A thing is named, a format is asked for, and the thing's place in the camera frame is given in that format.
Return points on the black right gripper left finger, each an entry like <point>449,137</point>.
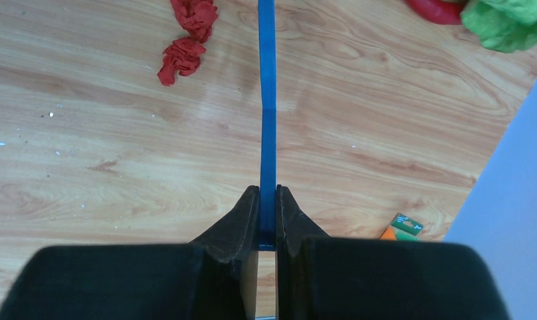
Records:
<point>214,276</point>

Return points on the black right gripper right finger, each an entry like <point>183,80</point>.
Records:
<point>324,277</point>

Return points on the blue hand brush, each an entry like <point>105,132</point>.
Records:
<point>268,77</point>

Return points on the orange juice box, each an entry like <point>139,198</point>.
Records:
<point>402,228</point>

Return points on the red paper scrap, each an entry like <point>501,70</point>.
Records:
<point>183,56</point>

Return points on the red chili pepper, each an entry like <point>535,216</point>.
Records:
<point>437,11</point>

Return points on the napa cabbage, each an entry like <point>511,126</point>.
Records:
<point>504,26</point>

